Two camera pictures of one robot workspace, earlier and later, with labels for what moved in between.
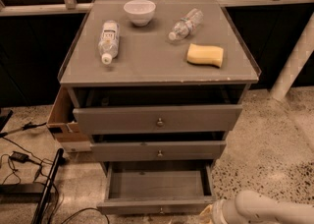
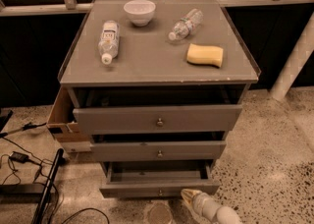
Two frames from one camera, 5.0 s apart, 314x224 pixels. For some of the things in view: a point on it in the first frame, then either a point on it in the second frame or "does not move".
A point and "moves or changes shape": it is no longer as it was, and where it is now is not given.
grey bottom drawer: x=165 y=188 moves or changes shape
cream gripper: x=218 y=212 -> x=200 y=202
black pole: x=38 y=210 does not move
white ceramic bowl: x=140 y=12 does not move
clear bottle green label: x=185 y=26 does not move
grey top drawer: x=130 y=120 does not move
